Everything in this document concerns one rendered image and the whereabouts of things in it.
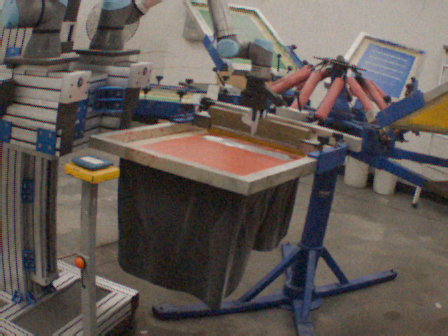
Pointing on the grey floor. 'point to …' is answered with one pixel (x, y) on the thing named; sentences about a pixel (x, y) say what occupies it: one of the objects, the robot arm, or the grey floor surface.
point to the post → (89, 236)
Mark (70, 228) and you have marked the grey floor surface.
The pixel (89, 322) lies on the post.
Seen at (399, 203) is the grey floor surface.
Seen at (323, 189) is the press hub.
